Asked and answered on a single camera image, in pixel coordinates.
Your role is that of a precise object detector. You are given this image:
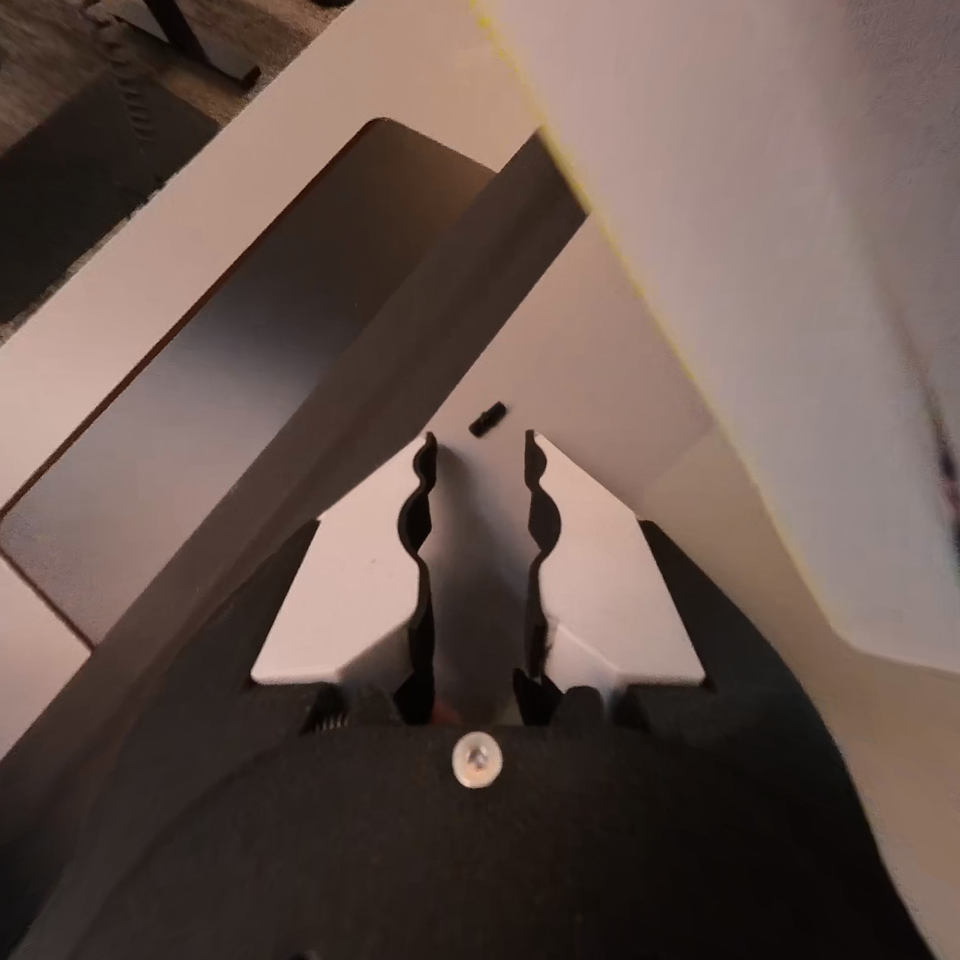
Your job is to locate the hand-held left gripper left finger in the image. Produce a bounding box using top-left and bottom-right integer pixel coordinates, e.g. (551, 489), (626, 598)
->
(250, 431), (440, 726)

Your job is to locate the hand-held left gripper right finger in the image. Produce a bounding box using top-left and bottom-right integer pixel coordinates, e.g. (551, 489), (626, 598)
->
(513, 429), (708, 726)

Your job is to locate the black metal table leg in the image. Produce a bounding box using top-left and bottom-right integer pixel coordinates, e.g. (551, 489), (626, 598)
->
(142, 0), (261, 91)

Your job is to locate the white cardboard box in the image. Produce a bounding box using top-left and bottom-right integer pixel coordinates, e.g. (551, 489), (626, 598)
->
(0, 0), (960, 960)

